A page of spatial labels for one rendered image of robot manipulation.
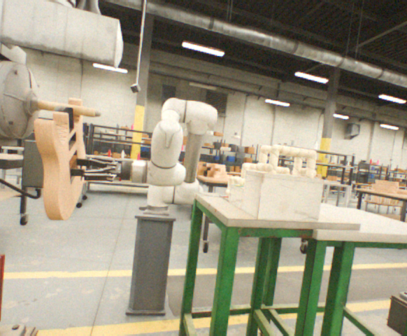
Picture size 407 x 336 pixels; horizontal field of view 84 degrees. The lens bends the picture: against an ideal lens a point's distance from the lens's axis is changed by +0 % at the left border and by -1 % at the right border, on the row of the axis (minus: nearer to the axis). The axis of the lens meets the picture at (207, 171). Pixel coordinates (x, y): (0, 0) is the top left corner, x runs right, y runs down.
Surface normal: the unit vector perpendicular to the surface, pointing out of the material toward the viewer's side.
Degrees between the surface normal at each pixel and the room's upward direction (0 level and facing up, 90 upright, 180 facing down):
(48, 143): 124
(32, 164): 90
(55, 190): 95
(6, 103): 97
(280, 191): 90
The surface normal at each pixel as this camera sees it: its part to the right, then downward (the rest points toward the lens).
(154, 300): 0.15, 0.07
